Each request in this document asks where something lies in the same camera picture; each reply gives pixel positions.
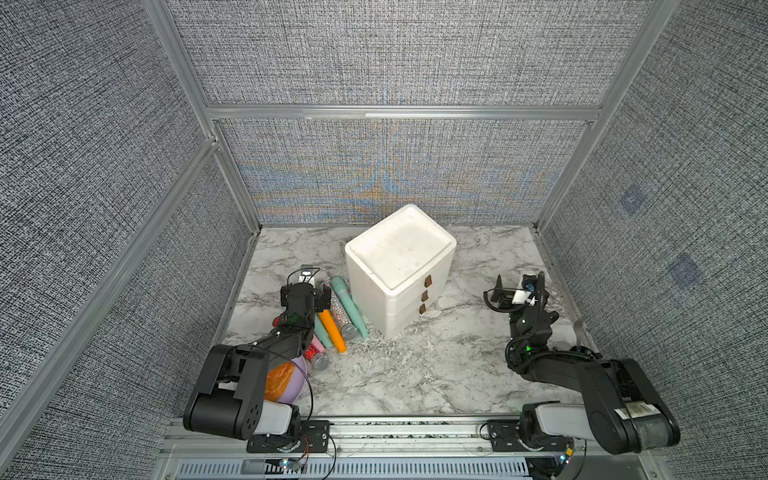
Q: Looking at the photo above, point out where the white top drawer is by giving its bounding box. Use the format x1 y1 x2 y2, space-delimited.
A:
385 249 455 300

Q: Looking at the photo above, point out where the white bottom drawer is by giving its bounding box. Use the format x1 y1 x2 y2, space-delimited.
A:
382 294 446 338

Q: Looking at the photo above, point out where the mint green microphone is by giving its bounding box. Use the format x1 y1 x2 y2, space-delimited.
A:
331 276 370 339
314 315 334 349

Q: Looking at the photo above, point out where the orange microphone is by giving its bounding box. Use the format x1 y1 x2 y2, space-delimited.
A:
318 310 348 354

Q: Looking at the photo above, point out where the pink microphone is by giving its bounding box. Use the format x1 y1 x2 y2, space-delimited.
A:
311 335 326 353

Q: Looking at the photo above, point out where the glittery red microphone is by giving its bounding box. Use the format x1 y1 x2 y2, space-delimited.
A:
303 346 330 371

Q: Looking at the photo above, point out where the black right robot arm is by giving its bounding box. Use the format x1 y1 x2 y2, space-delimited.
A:
483 284 681 455

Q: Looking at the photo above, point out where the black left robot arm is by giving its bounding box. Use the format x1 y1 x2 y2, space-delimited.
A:
183 281 331 445

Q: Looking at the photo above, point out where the white drawer cabinet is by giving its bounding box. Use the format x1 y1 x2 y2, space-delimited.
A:
345 204 457 334

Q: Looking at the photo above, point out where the purple plate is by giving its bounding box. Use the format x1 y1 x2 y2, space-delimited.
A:
279 357 309 404

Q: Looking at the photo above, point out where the orange pastry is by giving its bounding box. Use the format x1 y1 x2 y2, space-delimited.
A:
264 362 288 403

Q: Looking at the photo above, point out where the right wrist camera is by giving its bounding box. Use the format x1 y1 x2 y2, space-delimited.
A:
510 274 538 307

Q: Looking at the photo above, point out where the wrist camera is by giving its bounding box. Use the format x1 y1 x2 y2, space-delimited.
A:
297 265 322 287
510 274 538 307

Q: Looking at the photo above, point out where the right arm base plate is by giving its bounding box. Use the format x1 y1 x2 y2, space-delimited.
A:
485 419 572 453

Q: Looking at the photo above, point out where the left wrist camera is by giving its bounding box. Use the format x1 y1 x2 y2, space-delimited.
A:
297 265 322 287

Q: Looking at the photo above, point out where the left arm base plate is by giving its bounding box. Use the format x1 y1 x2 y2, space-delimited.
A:
246 420 331 454

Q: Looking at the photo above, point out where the aluminium front rail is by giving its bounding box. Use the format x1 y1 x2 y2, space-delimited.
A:
152 413 613 480

